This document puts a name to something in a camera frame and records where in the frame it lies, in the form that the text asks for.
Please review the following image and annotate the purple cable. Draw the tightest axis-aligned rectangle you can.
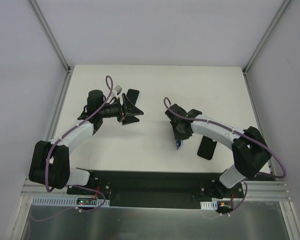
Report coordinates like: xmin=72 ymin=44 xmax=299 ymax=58
xmin=29 ymin=75 xmax=115 ymax=222
xmin=163 ymin=96 xmax=288 ymax=221

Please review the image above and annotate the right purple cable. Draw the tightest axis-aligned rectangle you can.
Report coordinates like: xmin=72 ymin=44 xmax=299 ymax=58
xmin=163 ymin=96 xmax=288 ymax=221

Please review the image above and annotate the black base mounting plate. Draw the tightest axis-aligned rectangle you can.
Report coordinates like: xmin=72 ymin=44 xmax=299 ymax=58
xmin=67 ymin=170 xmax=244 ymax=209

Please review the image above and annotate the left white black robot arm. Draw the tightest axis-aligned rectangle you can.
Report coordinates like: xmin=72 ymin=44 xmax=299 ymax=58
xmin=28 ymin=89 xmax=143 ymax=195

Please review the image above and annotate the left aluminium frame post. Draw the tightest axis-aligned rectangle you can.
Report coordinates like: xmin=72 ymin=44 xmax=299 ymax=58
xmin=28 ymin=0 xmax=75 ymax=73

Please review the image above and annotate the right aluminium frame post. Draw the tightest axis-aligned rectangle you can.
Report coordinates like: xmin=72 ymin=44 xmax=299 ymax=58
xmin=242 ymin=0 xmax=292 ymax=75

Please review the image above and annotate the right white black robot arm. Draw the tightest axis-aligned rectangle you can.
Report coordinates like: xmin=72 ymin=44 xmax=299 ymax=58
xmin=165 ymin=104 xmax=272 ymax=199

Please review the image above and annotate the right white cable duct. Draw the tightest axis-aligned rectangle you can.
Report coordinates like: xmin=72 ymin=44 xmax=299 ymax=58
xmin=200 ymin=200 xmax=218 ymax=211

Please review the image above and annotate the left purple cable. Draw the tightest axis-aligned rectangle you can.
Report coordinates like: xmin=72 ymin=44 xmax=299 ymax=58
xmin=29 ymin=75 xmax=115 ymax=222

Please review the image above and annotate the left white cable duct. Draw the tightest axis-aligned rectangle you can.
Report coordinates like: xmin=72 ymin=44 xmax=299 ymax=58
xmin=32 ymin=196 xmax=110 ymax=208

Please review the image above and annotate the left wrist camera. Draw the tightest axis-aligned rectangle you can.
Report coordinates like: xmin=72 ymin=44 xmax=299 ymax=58
xmin=112 ymin=85 xmax=122 ymax=96

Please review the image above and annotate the front aluminium rail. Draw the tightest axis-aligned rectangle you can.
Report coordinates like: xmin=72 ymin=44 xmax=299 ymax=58
xmin=21 ymin=179 xmax=71 ymax=196

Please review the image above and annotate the aluminium frame post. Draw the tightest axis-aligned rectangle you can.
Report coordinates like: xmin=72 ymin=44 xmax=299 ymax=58
xmin=242 ymin=0 xmax=292 ymax=75
xmin=28 ymin=0 xmax=75 ymax=73

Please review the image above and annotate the black phone case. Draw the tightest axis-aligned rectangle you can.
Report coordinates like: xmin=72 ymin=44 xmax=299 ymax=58
xmin=197 ymin=136 xmax=217 ymax=161

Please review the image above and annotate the white cable duct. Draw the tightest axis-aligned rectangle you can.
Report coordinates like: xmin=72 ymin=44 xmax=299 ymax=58
xmin=200 ymin=200 xmax=218 ymax=211
xmin=32 ymin=196 xmax=110 ymax=208

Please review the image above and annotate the black smartphone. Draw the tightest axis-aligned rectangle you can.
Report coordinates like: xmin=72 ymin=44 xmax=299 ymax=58
xmin=175 ymin=140 xmax=184 ymax=150
xmin=126 ymin=88 xmax=140 ymax=105

